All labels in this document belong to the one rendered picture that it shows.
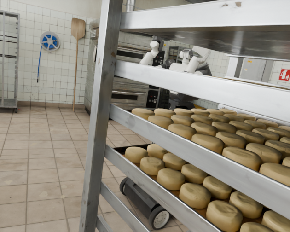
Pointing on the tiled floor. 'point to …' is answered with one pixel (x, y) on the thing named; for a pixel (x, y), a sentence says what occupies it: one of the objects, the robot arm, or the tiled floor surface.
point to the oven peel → (76, 32)
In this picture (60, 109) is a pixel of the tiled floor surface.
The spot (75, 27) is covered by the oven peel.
